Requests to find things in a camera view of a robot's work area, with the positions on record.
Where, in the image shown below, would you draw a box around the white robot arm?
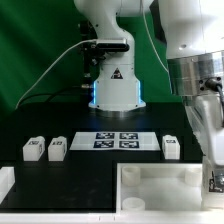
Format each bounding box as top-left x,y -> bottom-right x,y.
74,0 -> 224,167

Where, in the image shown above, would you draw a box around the white camera cable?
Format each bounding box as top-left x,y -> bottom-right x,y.
15,0 -> 171,110

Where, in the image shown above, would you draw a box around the black rear camera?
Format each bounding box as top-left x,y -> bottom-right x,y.
79,21 -> 133,79

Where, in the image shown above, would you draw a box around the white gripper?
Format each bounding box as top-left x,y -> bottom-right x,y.
185,94 -> 224,167

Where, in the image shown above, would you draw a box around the white front rail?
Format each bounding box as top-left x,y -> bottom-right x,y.
0,212 -> 224,224

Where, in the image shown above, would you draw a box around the white marker sheet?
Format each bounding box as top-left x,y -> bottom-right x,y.
70,132 -> 160,151

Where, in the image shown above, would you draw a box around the white left obstacle block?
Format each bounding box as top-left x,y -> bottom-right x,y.
0,167 -> 15,204

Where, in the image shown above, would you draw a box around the white square tabletop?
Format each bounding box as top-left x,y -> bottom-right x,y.
116,163 -> 202,213

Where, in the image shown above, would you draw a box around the black base cables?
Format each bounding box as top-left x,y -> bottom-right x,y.
15,85 -> 91,109

